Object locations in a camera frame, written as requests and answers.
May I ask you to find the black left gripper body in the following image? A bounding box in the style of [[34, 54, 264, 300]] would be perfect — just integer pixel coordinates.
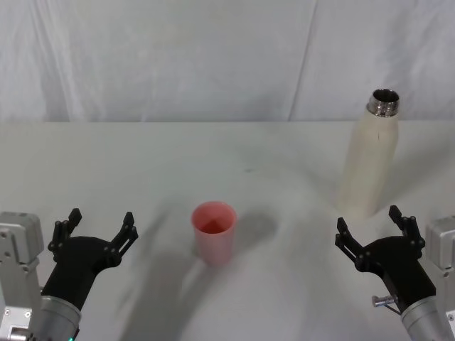
[[41, 235, 123, 312]]

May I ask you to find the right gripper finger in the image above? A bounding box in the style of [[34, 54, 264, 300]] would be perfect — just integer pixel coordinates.
[[334, 217, 373, 271], [387, 205, 427, 257]]

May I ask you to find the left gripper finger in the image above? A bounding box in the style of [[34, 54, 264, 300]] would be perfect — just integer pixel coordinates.
[[105, 211, 139, 263], [47, 208, 83, 254]]

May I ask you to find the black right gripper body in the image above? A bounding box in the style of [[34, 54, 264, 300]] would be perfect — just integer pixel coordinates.
[[356, 235, 437, 315]]

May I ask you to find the cream vacuum bottle steel neck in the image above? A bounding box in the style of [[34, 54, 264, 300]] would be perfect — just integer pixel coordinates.
[[336, 88, 401, 220]]

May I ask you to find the white table cloth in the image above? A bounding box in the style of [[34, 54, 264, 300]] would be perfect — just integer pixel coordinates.
[[0, 120, 455, 341]]

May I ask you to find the pink cup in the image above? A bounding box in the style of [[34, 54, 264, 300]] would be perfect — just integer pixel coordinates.
[[191, 201, 238, 268]]

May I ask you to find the white curtain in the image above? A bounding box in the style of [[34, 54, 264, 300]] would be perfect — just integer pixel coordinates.
[[0, 0, 455, 124]]

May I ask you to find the thin cable with silver plug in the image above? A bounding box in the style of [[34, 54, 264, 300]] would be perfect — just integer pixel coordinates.
[[371, 294, 405, 316]]

